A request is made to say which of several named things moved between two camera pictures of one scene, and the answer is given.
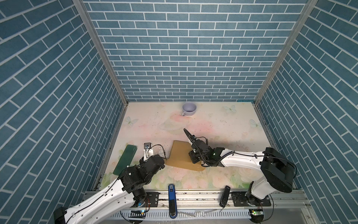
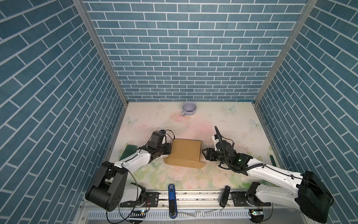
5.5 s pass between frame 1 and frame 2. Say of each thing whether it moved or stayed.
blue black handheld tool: stayed
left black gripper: moved
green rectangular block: stayed
